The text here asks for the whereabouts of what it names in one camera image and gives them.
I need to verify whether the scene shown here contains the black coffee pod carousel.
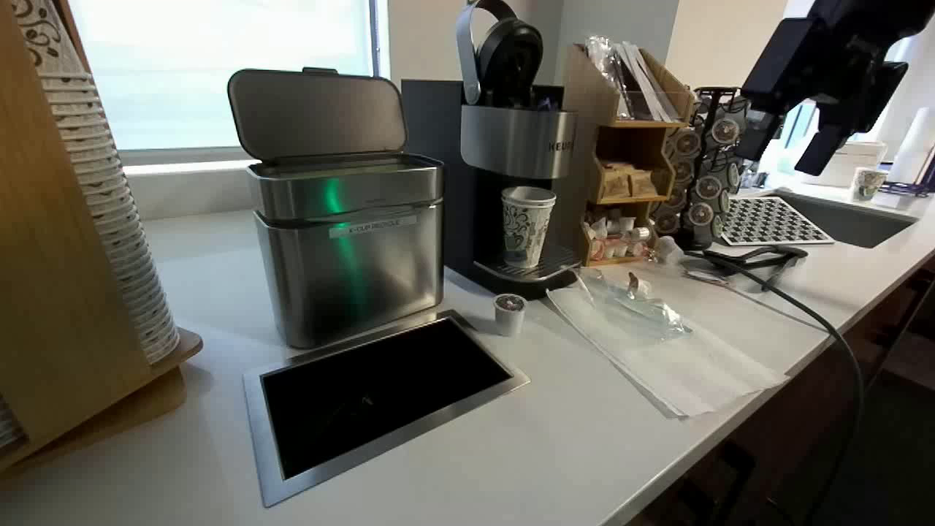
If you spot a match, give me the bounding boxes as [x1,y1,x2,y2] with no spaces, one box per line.
[651,84,753,251]

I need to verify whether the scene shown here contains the steel sink basin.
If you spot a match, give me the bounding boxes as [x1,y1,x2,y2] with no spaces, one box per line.
[772,185,921,251]

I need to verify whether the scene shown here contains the wooden condiment organizer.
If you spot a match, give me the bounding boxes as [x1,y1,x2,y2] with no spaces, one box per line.
[558,42,696,270]

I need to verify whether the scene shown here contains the clear plastic zip bag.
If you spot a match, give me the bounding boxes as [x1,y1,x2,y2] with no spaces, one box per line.
[572,265,696,340]

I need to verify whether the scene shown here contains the black power cable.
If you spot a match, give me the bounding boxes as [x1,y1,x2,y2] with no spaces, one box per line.
[699,244,871,526]

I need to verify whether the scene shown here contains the window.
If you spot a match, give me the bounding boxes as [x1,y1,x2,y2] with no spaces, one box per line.
[63,0,395,166]

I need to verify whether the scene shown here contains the black white patterned mat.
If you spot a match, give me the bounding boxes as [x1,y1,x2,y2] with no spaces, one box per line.
[715,192,838,251]

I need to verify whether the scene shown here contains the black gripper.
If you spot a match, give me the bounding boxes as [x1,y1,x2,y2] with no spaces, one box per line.
[791,54,912,179]

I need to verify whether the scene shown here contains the small white printed cup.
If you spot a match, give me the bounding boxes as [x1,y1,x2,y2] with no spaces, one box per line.
[849,165,887,204]

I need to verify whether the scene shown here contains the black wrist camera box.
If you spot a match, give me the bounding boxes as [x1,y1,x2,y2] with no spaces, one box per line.
[740,14,823,103]

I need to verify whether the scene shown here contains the stainless steel lidded bin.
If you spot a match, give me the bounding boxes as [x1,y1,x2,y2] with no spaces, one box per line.
[224,65,446,355]

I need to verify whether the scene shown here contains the stack of printed paper cups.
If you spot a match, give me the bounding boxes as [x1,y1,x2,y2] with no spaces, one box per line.
[9,0,184,369]

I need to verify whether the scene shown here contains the printed white paper cup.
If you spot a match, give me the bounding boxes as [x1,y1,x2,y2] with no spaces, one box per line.
[500,185,560,279]

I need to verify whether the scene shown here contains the wooden cup dispenser stand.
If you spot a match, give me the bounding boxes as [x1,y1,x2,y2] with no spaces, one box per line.
[0,0,203,477]

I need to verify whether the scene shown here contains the black steel-framed counter hatch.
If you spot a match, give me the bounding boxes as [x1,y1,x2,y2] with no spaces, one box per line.
[241,309,529,511]

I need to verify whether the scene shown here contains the foil sachet packets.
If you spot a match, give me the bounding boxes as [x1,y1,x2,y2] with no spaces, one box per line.
[580,35,681,125]

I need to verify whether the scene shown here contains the black silver coffee maker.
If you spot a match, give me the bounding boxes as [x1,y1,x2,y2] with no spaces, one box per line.
[401,0,580,301]

